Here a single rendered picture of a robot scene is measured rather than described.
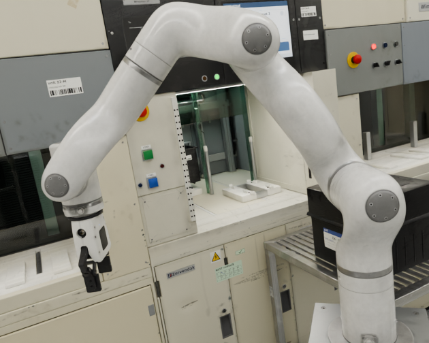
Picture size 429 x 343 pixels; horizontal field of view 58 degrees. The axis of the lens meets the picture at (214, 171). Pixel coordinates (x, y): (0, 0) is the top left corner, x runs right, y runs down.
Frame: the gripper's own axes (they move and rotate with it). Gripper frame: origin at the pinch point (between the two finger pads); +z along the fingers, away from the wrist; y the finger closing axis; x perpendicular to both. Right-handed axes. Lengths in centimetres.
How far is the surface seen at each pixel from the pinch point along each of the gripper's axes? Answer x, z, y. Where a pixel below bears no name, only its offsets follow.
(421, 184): -91, 0, 33
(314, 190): -61, 0, 44
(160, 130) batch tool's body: -12, -27, 55
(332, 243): -64, 17, 38
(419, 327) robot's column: -73, 25, 2
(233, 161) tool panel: -40, 7, 159
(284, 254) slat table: -50, 25, 54
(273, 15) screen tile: -59, -62, 76
